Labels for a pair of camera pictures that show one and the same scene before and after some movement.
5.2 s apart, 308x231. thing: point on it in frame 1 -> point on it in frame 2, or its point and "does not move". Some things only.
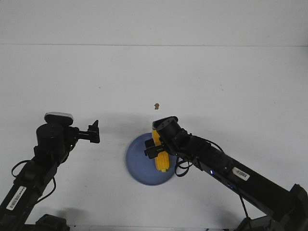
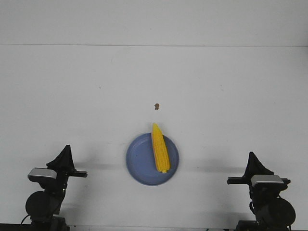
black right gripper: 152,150 -> 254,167
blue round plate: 143,169 does not move
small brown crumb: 157,105 does not move
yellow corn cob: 162,160 does not move
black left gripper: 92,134 -> 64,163
